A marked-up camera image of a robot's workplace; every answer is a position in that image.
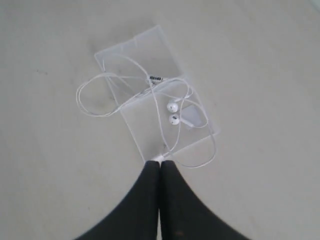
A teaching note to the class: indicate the white wired earphones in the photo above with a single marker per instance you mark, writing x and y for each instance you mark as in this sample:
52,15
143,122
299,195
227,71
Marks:
174,107

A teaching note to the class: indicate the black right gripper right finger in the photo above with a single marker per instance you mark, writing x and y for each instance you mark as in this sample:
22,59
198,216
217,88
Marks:
183,216

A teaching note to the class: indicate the clear plastic storage case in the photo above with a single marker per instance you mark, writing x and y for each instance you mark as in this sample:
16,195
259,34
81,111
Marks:
158,101

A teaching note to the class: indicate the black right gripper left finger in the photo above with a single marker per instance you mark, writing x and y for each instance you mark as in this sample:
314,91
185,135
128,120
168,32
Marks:
136,216

